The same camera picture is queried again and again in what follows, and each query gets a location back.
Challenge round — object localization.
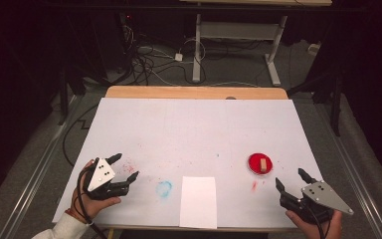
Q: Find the small white box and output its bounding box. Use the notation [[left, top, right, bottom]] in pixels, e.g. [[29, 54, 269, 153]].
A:
[[307, 42, 322, 56]]

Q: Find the black floor cable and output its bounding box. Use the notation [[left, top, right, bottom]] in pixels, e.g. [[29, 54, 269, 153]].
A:
[[62, 104, 99, 167]]

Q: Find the white metal desk frame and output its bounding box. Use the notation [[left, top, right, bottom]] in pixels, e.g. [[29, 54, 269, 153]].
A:
[[178, 0, 333, 88]]

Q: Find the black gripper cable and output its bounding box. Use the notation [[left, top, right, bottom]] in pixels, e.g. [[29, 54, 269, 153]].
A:
[[302, 198, 332, 239], [76, 158, 109, 239]]

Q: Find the person's left hand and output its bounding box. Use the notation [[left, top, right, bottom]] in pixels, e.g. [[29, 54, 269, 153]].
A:
[[70, 158, 122, 222]]

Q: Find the white paper sheet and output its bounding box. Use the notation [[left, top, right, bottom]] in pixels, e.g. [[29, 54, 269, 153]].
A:
[[178, 175, 219, 230]]

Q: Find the round red ink pad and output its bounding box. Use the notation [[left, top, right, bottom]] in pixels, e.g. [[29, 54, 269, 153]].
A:
[[247, 152, 275, 176]]

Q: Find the large white table cover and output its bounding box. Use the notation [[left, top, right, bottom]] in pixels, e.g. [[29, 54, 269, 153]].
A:
[[52, 97, 324, 230]]

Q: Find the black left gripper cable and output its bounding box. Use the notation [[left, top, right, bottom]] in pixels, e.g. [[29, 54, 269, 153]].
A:
[[76, 158, 109, 239]]

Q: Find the black metal stand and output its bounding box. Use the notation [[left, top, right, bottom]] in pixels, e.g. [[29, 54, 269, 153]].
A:
[[287, 71, 343, 137]]

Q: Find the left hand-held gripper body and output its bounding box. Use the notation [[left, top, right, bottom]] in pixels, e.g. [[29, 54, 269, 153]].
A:
[[85, 157, 130, 201]]

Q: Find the person's right hand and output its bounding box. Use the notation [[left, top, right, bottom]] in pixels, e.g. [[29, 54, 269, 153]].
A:
[[286, 209, 344, 239]]

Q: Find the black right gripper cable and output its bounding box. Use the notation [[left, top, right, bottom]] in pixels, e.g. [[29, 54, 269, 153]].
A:
[[302, 198, 332, 239]]

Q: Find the metal floor rail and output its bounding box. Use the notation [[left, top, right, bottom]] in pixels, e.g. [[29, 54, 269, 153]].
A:
[[312, 98, 382, 239], [0, 94, 84, 239]]

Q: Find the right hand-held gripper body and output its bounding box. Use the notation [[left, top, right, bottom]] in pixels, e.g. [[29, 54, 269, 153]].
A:
[[279, 180, 355, 224]]

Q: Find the tangle of floor cables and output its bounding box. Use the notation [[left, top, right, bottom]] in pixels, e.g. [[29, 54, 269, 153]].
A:
[[120, 13, 208, 88]]

